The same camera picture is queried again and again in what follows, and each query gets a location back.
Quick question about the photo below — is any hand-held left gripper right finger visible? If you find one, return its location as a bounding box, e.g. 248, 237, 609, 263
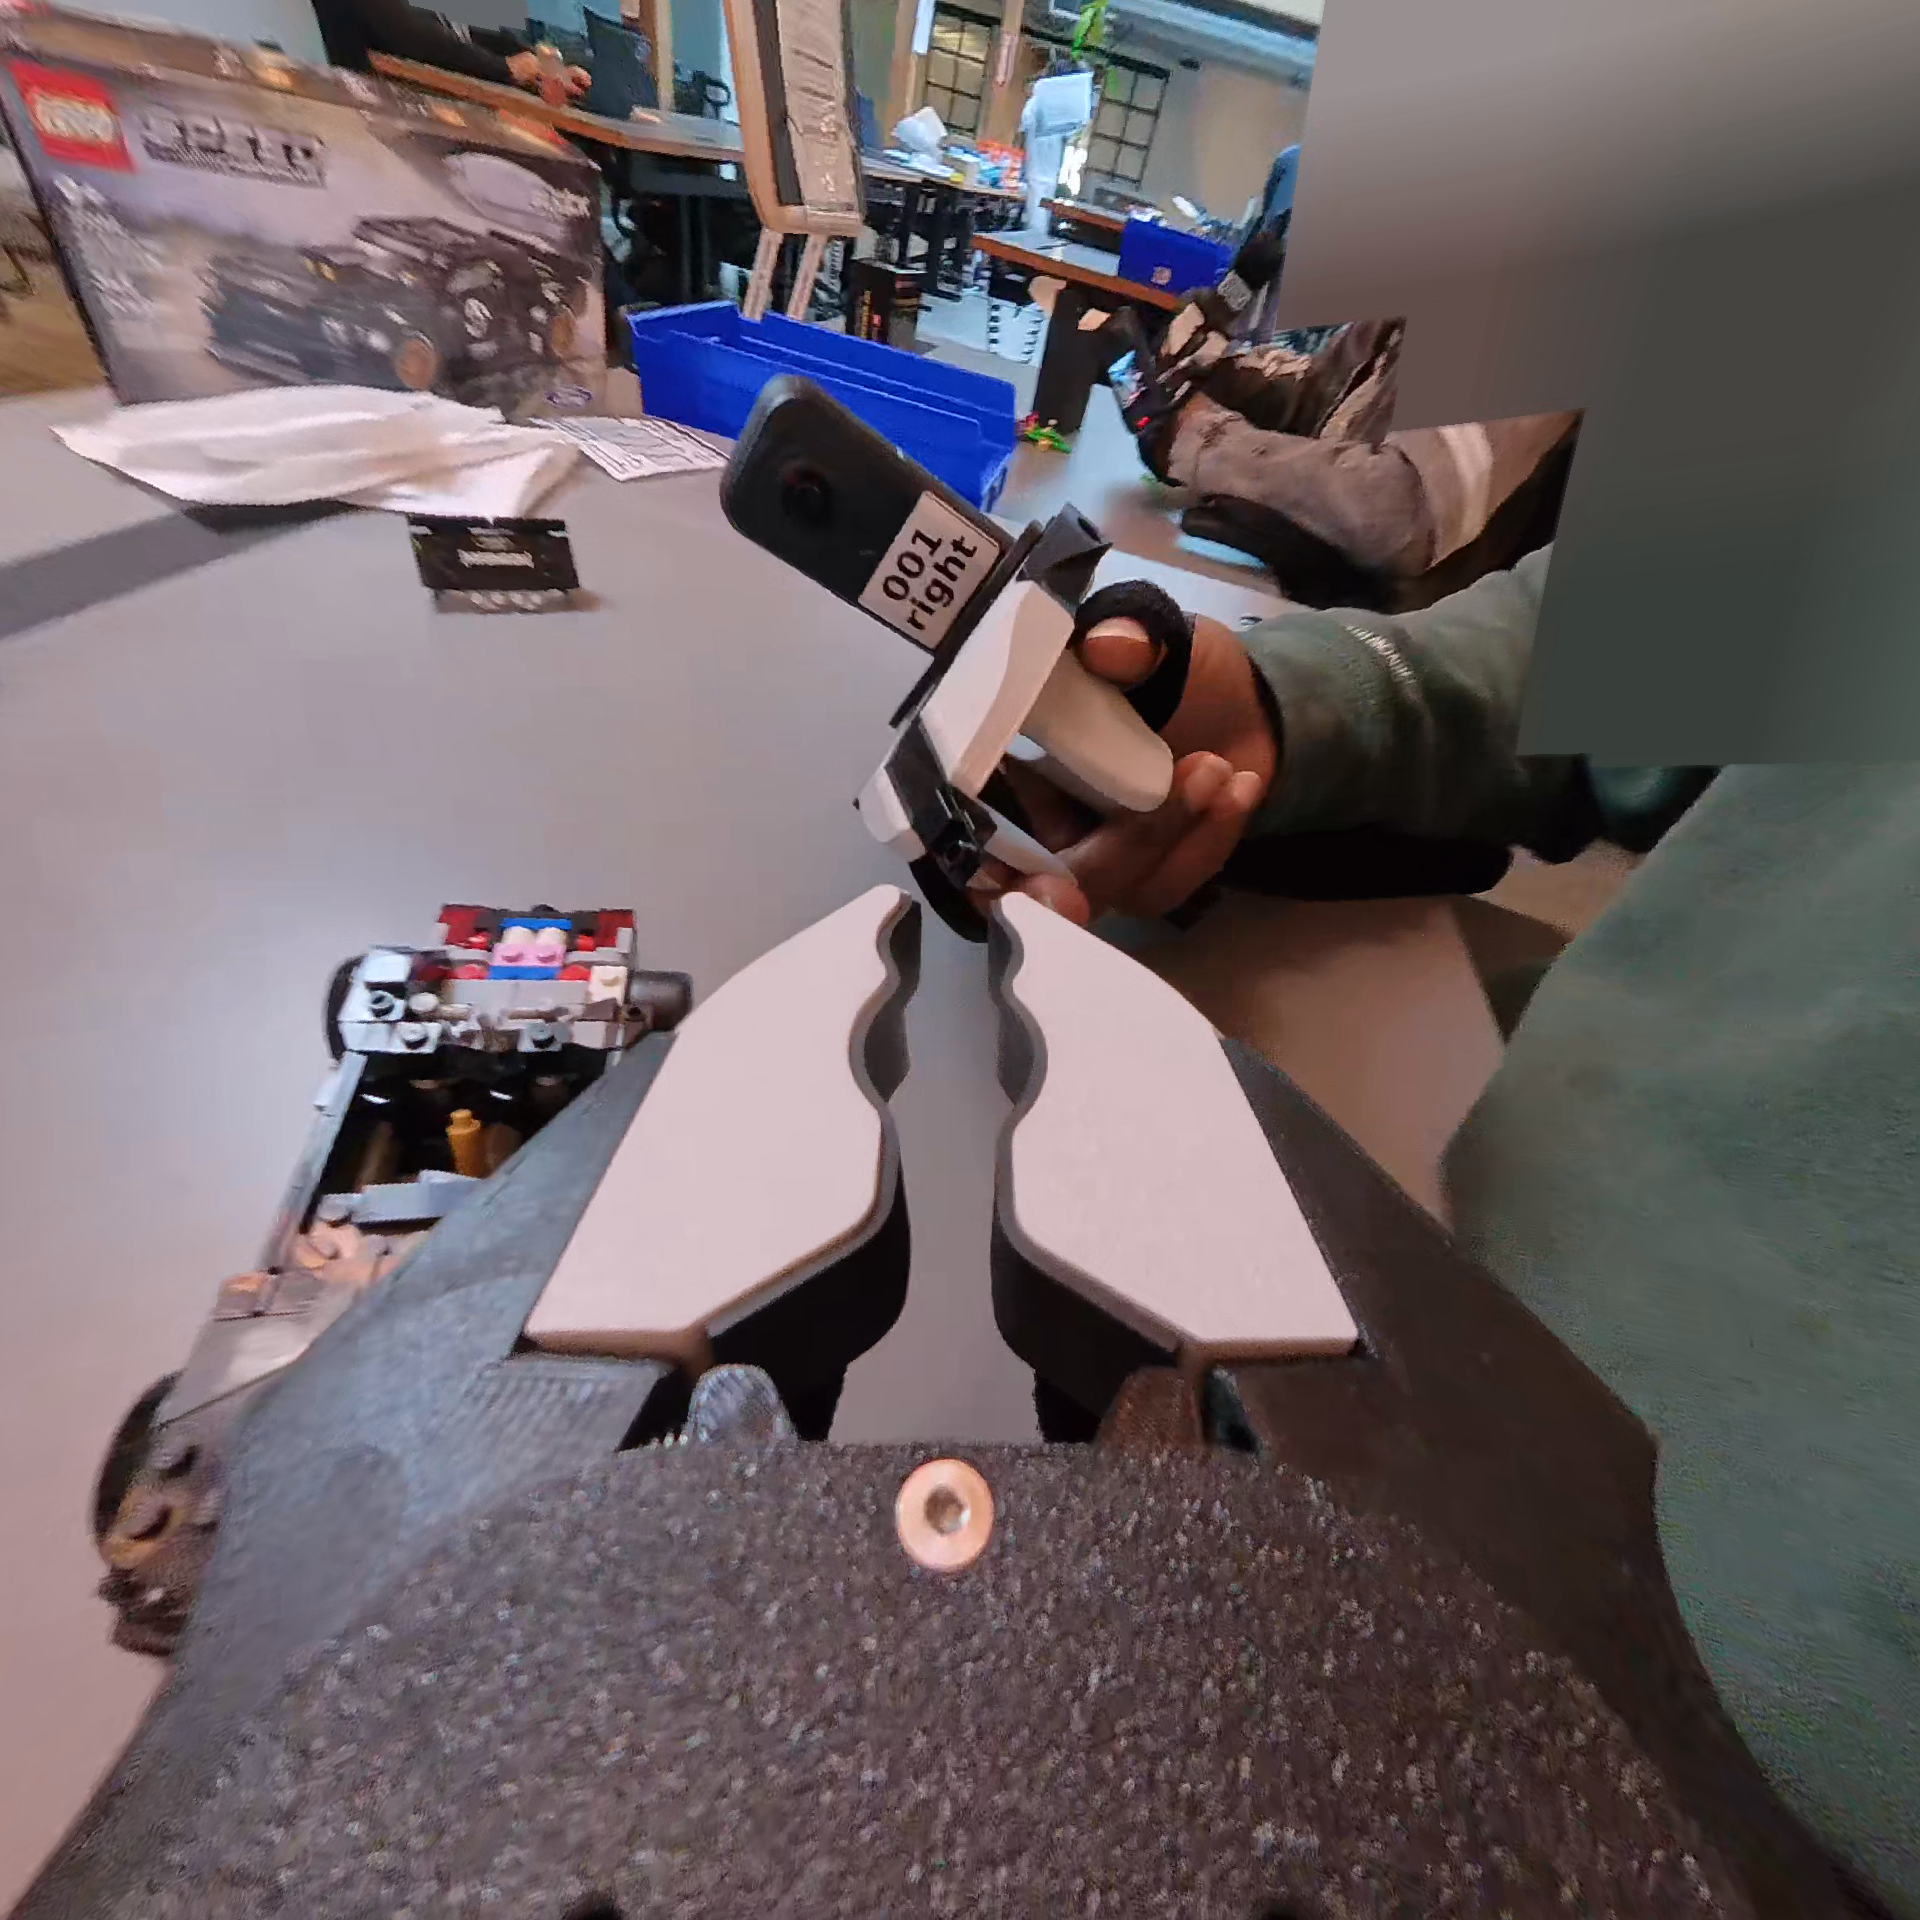
988, 894, 1364, 1368

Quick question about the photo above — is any black lego roof panel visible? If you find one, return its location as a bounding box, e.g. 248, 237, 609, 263
408, 512, 585, 609

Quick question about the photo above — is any person's right hand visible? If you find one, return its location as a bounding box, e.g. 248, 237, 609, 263
997, 609, 1281, 926

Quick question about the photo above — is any black wrist rest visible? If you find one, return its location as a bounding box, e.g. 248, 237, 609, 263
1198, 831, 1518, 909

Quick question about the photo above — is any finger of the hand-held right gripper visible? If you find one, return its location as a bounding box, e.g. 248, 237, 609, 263
856, 729, 1079, 890
897, 577, 1176, 819

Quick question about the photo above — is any printed white paper sheet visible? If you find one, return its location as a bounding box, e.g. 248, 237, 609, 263
536, 411, 737, 487

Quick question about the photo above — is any blue plastic bin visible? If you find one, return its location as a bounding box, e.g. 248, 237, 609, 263
626, 301, 1018, 512
1118, 214, 1234, 297

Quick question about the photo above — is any crumpled white paper bag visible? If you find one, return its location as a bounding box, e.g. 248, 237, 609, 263
52, 382, 585, 520

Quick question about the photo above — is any wooden framed sign board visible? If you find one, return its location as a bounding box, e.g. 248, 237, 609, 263
717, 0, 876, 322

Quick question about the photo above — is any lego set box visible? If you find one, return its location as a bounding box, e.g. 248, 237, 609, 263
0, 29, 612, 422

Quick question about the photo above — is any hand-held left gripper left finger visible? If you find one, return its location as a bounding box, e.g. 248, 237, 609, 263
527, 886, 920, 1361

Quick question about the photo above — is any person's right forearm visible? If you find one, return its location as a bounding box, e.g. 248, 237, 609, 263
1238, 549, 1592, 900

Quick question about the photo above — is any black lego car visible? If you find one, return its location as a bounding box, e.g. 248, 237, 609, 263
90, 900, 695, 1651

